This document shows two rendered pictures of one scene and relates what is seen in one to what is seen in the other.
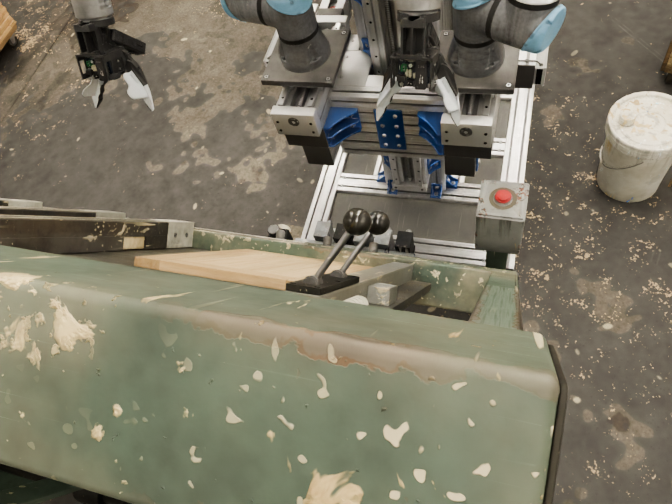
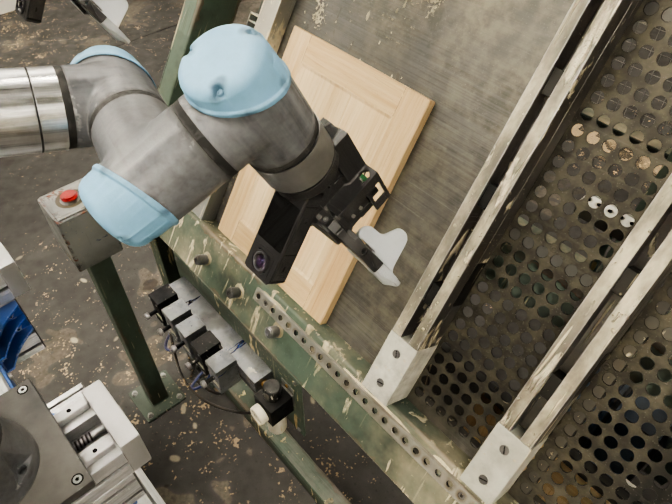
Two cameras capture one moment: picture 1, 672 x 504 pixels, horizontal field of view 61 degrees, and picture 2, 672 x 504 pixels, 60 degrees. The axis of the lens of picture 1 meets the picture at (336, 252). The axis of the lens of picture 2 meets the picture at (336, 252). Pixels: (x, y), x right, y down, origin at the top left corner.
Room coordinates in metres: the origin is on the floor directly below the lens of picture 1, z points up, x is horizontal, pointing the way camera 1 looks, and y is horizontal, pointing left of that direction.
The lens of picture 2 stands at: (1.58, 0.45, 1.85)
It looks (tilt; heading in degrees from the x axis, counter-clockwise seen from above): 47 degrees down; 196
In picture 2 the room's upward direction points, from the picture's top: straight up
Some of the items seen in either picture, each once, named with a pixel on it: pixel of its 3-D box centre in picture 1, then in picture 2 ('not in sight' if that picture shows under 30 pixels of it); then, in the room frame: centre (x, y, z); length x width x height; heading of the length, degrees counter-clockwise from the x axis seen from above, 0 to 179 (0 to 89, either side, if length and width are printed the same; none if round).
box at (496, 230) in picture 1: (500, 218); (82, 226); (0.75, -0.44, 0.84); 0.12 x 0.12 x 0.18; 57
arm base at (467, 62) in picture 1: (476, 43); not in sight; (1.13, -0.54, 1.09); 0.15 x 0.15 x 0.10
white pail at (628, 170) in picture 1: (643, 143); not in sight; (1.17, -1.29, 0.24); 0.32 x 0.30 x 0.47; 58
